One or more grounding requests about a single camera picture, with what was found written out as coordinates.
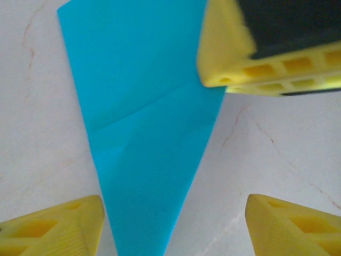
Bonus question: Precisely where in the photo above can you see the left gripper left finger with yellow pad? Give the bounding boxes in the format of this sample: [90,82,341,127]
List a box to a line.
[0,194,104,256]

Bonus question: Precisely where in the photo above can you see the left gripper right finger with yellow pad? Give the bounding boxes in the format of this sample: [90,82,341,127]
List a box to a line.
[245,194,341,256]

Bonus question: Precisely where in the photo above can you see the blue paper sheet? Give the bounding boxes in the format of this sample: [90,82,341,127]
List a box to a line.
[56,0,227,256]

